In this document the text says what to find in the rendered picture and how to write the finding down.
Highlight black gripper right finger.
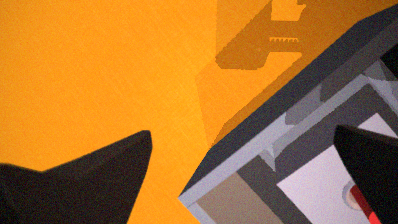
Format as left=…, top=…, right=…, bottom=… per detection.
left=333, top=125, right=398, bottom=224

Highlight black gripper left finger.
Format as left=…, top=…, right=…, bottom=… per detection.
left=0, top=130, right=153, bottom=224

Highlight dark grey open box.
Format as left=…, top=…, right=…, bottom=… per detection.
left=177, top=4, right=398, bottom=224

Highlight red peg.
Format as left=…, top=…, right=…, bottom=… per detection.
left=350, top=185, right=380, bottom=224

